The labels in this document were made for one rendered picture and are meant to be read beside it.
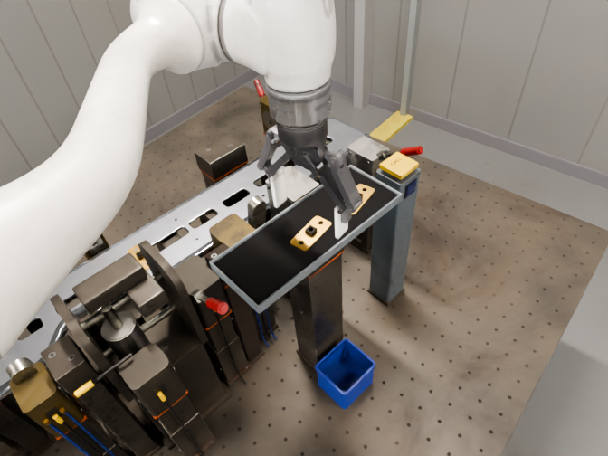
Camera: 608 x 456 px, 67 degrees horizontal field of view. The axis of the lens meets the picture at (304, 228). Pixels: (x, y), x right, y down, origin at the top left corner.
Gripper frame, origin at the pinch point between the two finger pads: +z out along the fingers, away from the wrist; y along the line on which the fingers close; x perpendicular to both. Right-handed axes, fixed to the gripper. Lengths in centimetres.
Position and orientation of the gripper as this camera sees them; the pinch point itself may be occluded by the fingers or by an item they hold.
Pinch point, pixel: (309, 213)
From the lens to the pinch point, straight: 80.4
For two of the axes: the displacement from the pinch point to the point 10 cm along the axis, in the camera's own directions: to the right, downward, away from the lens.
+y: 7.9, 4.0, -4.6
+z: 0.7, 6.9, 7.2
